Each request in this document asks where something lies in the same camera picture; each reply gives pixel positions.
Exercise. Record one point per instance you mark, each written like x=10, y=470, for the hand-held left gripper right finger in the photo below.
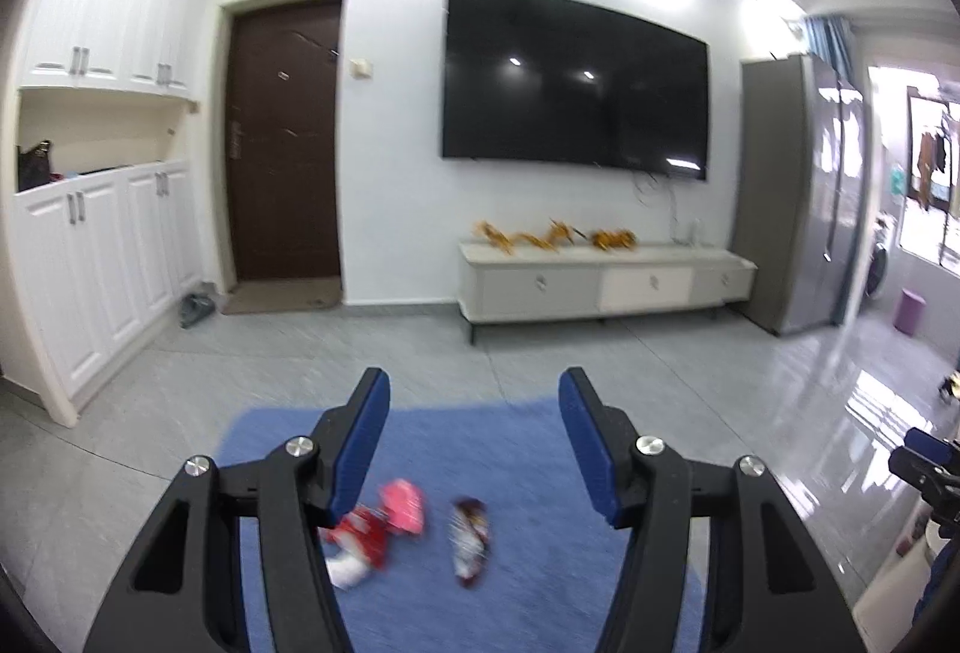
x=589, y=450

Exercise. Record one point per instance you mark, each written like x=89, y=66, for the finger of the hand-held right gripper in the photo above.
x=915, y=477
x=926, y=441

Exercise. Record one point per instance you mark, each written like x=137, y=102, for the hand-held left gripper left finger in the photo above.
x=360, y=450

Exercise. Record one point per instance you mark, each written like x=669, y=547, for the pink red wrapper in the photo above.
x=405, y=507

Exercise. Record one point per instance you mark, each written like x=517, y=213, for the red white-lettered wrapper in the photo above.
x=364, y=537

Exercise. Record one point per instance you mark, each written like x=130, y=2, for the dark red white wrapper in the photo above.
x=469, y=540

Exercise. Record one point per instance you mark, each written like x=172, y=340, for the small yellow black toy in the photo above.
x=951, y=387

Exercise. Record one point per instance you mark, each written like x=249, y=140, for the blue fluffy blanket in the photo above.
x=525, y=473

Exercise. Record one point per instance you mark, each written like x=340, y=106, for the blue cloth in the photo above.
x=941, y=585

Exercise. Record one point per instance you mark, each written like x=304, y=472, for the purple stool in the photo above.
x=911, y=310

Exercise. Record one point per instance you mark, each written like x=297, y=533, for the brown doormat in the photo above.
x=281, y=297

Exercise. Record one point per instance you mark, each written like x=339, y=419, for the white low television cabinet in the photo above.
x=540, y=282

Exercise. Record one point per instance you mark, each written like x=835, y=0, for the washing machine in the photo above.
x=877, y=263

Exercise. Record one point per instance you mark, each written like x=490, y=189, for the balcony window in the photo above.
x=949, y=241

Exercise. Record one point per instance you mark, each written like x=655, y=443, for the orange tiger figure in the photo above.
x=613, y=240

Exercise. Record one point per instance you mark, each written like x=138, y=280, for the grey slippers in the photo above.
x=196, y=310

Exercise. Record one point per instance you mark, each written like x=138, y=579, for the clear plastic bottle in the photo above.
x=694, y=231

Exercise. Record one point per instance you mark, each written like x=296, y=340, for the hanging clothes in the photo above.
x=930, y=162

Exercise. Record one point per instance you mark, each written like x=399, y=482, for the grey double-door refrigerator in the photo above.
x=787, y=196

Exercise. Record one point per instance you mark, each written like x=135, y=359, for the dark brown door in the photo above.
x=285, y=143

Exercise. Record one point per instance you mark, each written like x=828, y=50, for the white base cabinets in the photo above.
x=90, y=278

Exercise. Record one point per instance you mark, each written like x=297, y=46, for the blue curtain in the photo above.
x=829, y=42

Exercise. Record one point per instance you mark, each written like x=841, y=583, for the dark handbag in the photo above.
x=34, y=166

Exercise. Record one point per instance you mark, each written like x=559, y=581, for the black wall television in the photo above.
x=570, y=83

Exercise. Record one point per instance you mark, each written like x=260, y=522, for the beige light switch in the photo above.
x=361, y=68

